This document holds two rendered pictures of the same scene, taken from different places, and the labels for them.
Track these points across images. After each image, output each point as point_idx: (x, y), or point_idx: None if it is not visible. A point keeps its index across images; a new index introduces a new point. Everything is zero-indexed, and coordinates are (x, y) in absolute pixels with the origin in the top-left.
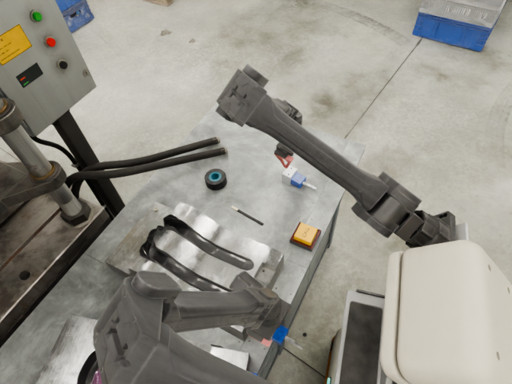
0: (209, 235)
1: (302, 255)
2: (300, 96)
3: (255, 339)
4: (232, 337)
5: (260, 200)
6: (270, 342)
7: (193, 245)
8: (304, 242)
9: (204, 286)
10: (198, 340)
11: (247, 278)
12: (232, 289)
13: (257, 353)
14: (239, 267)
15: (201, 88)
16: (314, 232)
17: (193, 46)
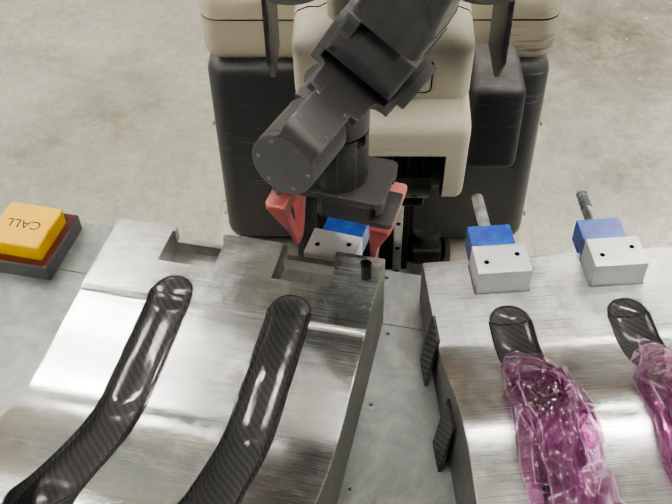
0: (58, 427)
1: (95, 245)
2: None
3: (398, 211)
4: (380, 353)
5: None
6: (395, 183)
7: (115, 455)
8: (57, 232)
9: (265, 397)
10: (419, 435)
11: (283, 119)
12: (329, 138)
13: (403, 288)
14: (184, 311)
15: None
16: (23, 206)
17: None
